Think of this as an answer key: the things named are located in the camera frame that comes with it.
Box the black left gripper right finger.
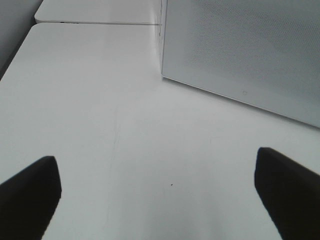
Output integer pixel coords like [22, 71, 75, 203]
[254, 147, 320, 240]

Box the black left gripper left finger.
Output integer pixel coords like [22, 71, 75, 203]
[0, 156, 62, 240]

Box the white microwave door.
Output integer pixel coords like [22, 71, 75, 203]
[162, 0, 320, 127]

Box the white adjacent table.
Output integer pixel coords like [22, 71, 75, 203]
[34, 0, 162, 26]

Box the white microwave oven body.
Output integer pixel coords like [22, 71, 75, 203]
[152, 0, 168, 73]

